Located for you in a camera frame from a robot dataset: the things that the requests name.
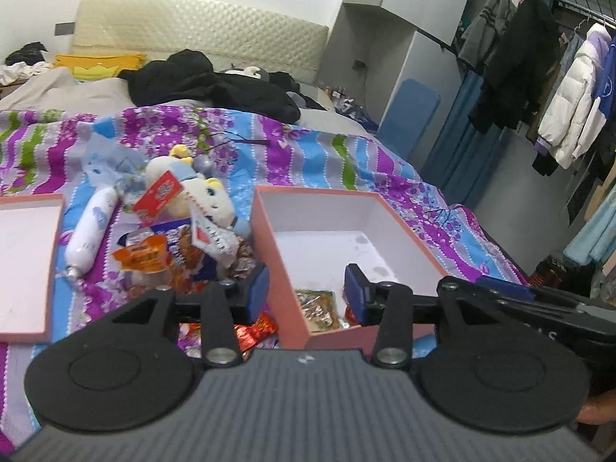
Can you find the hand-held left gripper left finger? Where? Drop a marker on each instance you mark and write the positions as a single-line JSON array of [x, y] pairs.
[[258, 293]]

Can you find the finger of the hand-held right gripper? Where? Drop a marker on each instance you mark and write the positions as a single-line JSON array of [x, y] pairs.
[[503, 287]]

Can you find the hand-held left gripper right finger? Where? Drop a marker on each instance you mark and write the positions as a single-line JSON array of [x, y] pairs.
[[355, 298]]

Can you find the pink cardboard box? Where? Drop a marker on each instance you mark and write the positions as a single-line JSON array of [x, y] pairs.
[[327, 250]]

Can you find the blue cookie packet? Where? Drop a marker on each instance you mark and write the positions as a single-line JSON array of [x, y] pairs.
[[185, 245]]

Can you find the orange snack packet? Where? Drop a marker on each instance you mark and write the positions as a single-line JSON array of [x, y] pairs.
[[144, 255]]

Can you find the red label snack packet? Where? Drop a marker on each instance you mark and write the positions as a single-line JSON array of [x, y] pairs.
[[156, 197]]

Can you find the person's right hand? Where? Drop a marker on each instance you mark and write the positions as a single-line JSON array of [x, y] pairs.
[[599, 409]]

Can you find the red foil snack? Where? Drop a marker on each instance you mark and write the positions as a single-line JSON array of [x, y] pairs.
[[255, 333], [350, 320]]

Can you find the gold foil snack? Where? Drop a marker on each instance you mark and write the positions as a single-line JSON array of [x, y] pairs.
[[315, 308]]

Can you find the white red-print snack packet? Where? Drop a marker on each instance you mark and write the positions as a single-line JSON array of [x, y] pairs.
[[208, 237]]

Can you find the yellow white plush toy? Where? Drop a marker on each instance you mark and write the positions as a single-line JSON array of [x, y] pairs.
[[216, 202]]

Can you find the light blue garment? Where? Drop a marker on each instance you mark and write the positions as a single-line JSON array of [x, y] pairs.
[[594, 231]]

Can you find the blue curtain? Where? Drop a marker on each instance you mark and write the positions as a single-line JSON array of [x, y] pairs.
[[462, 154]]

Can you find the floral striped blanket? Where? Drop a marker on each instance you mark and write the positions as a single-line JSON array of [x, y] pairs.
[[313, 154]]

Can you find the white plastic bottle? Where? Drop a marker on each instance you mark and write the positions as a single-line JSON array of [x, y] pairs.
[[89, 236]]

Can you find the blue padded board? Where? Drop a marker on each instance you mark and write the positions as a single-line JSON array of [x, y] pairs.
[[409, 115]]

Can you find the white purple puffer jacket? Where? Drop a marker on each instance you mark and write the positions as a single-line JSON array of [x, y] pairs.
[[572, 101]]

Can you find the group of small bottles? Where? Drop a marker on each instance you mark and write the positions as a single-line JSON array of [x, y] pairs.
[[344, 98]]

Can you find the clear blue-print plastic bag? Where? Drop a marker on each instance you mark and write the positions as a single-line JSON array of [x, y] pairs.
[[106, 159]]

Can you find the black jacket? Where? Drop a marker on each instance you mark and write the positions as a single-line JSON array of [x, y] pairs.
[[216, 86]]

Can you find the grey white plush toy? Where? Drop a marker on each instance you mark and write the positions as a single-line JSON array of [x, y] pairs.
[[250, 73]]

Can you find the black hanging coat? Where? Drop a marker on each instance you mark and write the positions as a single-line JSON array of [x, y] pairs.
[[519, 57]]

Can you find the pink box lid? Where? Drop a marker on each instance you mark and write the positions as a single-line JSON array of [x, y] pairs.
[[24, 260]]

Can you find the grey hanging hoodie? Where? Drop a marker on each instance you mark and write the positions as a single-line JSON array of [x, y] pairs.
[[486, 29]]

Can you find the grey wardrobe cabinet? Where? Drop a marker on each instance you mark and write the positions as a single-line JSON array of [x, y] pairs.
[[375, 33]]

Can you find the cream quilted headboard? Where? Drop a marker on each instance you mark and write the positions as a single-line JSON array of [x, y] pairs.
[[192, 24]]

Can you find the yellow pillow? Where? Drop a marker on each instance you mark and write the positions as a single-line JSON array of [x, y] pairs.
[[96, 65]]

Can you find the beige blanket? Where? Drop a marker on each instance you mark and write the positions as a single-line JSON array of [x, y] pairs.
[[57, 89]]

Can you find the white cloth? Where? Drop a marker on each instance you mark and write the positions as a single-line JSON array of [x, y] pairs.
[[19, 73]]

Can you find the black cloth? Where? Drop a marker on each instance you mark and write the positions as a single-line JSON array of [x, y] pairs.
[[26, 53]]

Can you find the grey wall switch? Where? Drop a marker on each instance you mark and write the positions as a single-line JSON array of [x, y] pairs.
[[64, 29]]

